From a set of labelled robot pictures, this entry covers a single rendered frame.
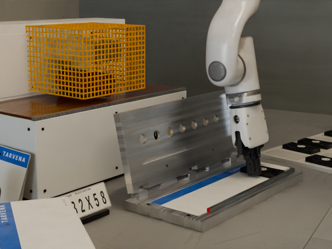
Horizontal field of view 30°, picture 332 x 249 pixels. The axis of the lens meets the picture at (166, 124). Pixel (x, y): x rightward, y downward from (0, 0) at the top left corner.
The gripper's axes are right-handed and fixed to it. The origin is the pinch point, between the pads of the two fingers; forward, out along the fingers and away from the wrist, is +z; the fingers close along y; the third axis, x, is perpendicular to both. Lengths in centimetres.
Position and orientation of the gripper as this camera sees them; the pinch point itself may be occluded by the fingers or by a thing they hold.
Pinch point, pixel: (253, 166)
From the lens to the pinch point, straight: 152.9
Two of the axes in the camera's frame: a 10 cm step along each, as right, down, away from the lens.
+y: 6.1, -1.6, 7.7
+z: 1.6, 9.8, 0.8
